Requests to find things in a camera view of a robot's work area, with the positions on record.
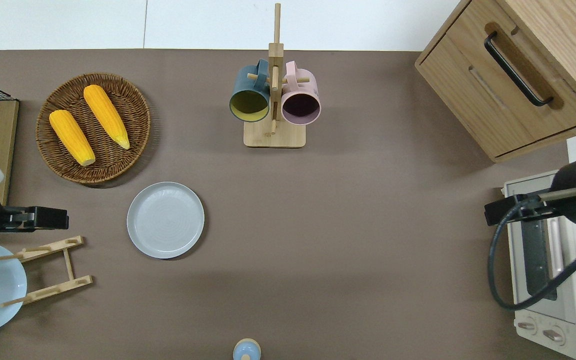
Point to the pink mug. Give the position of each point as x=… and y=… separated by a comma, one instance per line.
x=302, y=90

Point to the dark teal mug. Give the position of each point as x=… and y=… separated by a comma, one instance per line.
x=248, y=87

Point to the yellow corn cob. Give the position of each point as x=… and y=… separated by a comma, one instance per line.
x=106, y=116
x=72, y=137

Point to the wooden plate rack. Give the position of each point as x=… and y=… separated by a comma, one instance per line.
x=68, y=265

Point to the cream oven knob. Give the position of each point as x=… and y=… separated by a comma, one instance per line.
x=553, y=335
x=527, y=326

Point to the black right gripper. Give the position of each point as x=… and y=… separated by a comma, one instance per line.
x=530, y=210

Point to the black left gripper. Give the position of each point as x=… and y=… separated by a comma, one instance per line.
x=22, y=220

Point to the wooden mug rack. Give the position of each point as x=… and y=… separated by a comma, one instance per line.
x=274, y=137

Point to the wooden drawer cabinet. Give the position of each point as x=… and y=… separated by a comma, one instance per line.
x=468, y=100

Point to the light blue tan bottle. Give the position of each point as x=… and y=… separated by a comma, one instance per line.
x=246, y=352

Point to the beige cylindrical rod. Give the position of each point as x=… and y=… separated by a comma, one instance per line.
x=563, y=194

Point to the gray round plate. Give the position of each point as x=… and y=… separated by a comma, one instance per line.
x=165, y=220

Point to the brown wicker basket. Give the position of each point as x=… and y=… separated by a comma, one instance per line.
x=103, y=162

